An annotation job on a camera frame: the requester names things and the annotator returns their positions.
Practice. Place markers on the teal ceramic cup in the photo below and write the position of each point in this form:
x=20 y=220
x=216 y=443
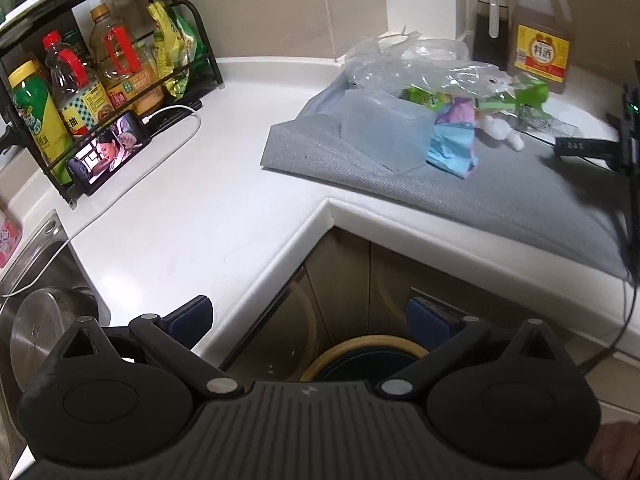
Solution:
x=6 y=2

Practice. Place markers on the green snack bag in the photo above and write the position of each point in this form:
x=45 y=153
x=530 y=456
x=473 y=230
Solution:
x=192 y=40

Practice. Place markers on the stainless steel sink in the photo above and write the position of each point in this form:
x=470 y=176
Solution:
x=55 y=265

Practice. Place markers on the person's clothing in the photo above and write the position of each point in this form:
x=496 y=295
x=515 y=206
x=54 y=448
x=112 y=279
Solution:
x=615 y=450

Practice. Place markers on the green bottle with yellow cap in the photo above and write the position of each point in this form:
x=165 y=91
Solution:
x=37 y=115

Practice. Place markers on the smartphone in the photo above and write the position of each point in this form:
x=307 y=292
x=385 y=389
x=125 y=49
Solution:
x=107 y=152

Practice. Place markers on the green packet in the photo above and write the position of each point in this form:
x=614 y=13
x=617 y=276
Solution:
x=530 y=92

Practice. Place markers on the translucent blue plastic bag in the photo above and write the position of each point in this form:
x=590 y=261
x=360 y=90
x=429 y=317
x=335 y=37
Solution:
x=380 y=130

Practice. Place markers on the pink packet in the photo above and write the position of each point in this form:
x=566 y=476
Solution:
x=9 y=240

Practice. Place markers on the grey mat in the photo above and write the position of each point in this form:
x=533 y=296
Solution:
x=500 y=195

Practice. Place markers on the red capped sauce bottle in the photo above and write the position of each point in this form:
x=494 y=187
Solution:
x=80 y=100

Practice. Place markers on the yellow snack bag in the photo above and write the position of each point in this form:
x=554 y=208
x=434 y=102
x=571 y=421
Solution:
x=167 y=45

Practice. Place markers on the clear plastic bag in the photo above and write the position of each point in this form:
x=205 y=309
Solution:
x=400 y=57

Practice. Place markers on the brown cooking wine jug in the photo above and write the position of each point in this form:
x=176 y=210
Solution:
x=542 y=50

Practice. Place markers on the yellow capped oil bottle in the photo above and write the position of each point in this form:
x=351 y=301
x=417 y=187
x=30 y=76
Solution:
x=125 y=75

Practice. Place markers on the dark sauce bottle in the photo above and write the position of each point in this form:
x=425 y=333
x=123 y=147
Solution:
x=487 y=40

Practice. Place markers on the purple blue snack packet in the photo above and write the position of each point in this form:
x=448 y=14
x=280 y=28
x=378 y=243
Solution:
x=452 y=150

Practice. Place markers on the steel pot lid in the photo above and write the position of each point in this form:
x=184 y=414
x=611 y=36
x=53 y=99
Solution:
x=40 y=330

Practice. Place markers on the dark bin with yellow rim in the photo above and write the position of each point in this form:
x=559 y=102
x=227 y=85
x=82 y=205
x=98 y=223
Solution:
x=360 y=342

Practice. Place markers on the white rabbit toy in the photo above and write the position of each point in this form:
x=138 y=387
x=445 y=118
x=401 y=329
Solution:
x=497 y=127

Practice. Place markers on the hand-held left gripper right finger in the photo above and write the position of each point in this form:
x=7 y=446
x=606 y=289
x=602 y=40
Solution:
x=425 y=317

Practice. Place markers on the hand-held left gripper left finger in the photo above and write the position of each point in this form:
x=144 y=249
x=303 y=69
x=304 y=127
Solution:
x=192 y=317

